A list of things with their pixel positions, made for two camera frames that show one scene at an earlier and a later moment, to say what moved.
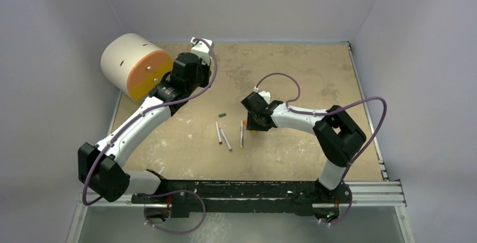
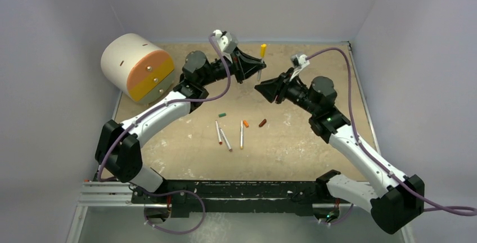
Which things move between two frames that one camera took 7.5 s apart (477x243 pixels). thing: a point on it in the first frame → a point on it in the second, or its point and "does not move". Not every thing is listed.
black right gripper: (255, 121) → (282, 88)
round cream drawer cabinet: (135, 64) does not move
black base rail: (231, 198) does not move
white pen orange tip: (241, 142) does not move
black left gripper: (207, 70) → (243, 65)
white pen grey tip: (226, 142) does not move
